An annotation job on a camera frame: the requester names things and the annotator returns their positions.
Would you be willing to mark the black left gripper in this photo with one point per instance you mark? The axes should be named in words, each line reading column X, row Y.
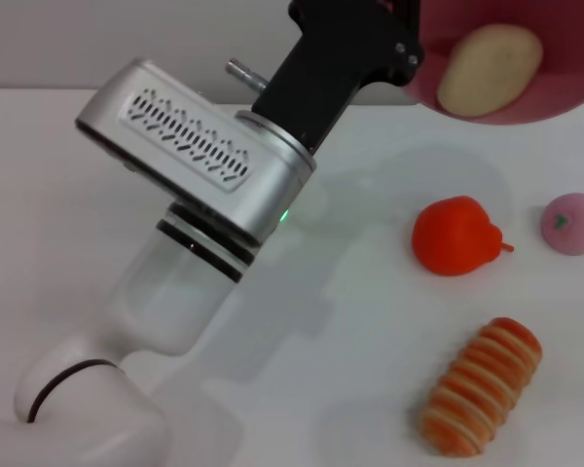
column 331, row 68

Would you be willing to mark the beige toy potato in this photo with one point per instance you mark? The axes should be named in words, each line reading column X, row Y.
column 489, row 70

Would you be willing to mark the pink bowl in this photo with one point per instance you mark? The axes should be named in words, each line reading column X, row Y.
column 564, row 73

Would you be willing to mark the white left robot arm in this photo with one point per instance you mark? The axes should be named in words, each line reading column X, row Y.
column 165, row 292

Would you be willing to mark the orange-red toy pepper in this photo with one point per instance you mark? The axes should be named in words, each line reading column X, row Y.
column 452, row 236

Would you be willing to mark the pink peach toy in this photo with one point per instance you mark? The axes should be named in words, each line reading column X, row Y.
column 574, row 224

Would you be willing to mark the orange striped bread roll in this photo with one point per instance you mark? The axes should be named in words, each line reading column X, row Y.
column 482, row 389

